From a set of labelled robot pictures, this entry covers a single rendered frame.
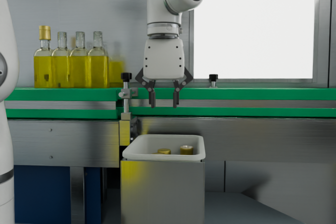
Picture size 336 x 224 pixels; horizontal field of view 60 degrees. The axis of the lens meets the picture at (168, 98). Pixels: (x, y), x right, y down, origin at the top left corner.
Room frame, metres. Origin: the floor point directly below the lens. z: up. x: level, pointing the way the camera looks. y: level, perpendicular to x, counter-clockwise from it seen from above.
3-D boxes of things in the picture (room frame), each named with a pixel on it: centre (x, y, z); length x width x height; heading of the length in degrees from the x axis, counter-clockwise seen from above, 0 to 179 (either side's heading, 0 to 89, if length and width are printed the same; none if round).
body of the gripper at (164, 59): (0.73, 0.01, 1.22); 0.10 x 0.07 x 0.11; 85
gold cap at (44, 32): (0.95, 0.39, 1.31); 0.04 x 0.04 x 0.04
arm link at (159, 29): (0.73, 0.01, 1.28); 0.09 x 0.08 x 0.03; 85
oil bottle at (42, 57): (0.95, 0.39, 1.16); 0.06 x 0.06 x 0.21; 84
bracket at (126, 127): (0.81, 0.11, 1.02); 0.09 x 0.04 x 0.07; 175
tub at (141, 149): (0.68, 0.00, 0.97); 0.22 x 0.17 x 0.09; 175
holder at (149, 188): (0.71, 0.00, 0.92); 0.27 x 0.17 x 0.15; 175
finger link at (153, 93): (0.73, 0.05, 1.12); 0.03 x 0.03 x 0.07; 85
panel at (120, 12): (1.04, -0.06, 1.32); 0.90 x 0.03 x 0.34; 85
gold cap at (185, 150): (0.76, -0.05, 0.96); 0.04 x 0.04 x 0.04
